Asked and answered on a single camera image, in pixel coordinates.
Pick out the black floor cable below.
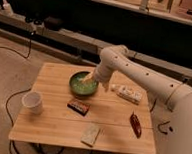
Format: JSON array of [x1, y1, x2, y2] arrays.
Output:
[[0, 28, 74, 154]]

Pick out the white paper cup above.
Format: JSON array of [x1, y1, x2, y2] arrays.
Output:
[[21, 91, 43, 114]]

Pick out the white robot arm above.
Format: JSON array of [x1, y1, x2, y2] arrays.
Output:
[[85, 45, 192, 154]]

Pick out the black device on ledge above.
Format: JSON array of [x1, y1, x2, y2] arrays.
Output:
[[44, 17, 63, 30]]

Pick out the dark snack bar packet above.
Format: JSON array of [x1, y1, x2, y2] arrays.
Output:
[[67, 99, 90, 116]]

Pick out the red chili pepper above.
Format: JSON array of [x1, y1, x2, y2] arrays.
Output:
[[129, 113, 142, 138]]

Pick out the white spray bottle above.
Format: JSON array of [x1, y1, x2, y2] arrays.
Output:
[[2, 0, 13, 16]]

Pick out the wooden table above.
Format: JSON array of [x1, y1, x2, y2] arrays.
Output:
[[9, 63, 156, 154]]

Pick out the green bowl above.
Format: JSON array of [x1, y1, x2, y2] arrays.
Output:
[[69, 71, 99, 96]]

